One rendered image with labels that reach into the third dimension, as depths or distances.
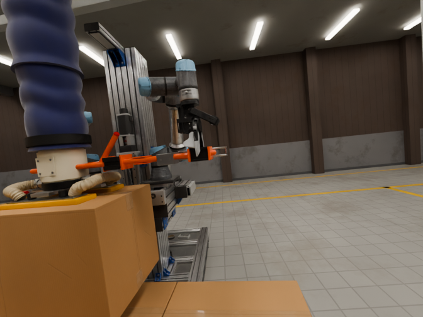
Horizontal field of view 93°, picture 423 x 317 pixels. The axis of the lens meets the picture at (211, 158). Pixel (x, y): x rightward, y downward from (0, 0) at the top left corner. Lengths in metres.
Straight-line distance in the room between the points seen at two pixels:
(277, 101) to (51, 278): 6.86
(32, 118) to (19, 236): 0.42
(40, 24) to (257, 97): 6.39
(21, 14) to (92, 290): 1.00
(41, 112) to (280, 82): 6.84
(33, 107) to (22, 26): 0.28
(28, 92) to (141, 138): 0.82
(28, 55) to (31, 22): 0.12
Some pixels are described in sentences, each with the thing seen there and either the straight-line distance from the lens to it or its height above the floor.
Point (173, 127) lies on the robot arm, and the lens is 1.33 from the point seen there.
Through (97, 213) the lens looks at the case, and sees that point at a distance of 0.74.
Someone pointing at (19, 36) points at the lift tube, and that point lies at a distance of 1.08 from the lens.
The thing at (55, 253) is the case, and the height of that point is 0.93.
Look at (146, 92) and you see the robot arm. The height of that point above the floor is 1.47.
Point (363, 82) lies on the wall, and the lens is 8.39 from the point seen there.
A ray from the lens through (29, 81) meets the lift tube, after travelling 1.04.
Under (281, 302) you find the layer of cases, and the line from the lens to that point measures 1.08.
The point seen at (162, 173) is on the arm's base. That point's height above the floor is 1.08.
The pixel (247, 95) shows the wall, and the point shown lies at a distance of 7.00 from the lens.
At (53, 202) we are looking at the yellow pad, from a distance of 0.92.
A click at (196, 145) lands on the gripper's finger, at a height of 1.24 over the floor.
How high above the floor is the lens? 1.23
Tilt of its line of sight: 3 degrees down
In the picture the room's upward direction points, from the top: 6 degrees counter-clockwise
